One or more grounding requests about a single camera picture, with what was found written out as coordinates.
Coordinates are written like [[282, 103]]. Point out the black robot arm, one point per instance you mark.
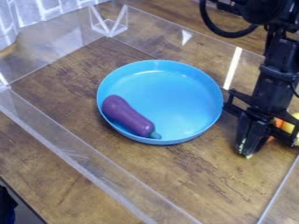
[[278, 16]]

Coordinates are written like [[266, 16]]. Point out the clear acrylic enclosure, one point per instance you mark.
[[77, 171]]

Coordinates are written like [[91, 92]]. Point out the dark object bottom left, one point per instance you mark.
[[7, 207]]

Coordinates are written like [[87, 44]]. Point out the purple toy eggplant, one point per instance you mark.
[[120, 112]]

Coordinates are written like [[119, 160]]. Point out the orange toy carrot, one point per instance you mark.
[[275, 122]]

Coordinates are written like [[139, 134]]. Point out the blue round plate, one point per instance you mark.
[[171, 93]]

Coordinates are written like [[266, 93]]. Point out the yellow toy lemon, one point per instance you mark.
[[288, 127]]

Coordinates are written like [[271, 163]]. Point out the white lattice curtain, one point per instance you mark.
[[20, 13]]

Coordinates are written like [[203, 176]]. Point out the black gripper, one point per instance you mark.
[[258, 108]]

